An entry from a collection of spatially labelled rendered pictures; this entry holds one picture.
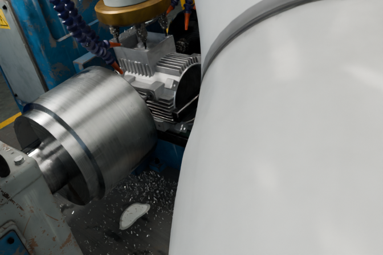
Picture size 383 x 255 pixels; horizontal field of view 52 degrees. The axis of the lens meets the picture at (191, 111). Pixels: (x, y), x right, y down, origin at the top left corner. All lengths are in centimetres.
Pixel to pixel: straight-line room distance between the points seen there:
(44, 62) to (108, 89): 29
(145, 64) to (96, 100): 21
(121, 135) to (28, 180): 21
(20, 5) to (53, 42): 12
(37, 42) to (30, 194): 47
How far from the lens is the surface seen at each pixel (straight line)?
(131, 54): 99
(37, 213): 72
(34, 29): 105
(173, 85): 91
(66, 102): 80
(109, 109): 80
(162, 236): 95
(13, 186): 67
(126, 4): 92
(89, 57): 100
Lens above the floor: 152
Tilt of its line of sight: 33 degrees down
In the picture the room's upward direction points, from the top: 12 degrees counter-clockwise
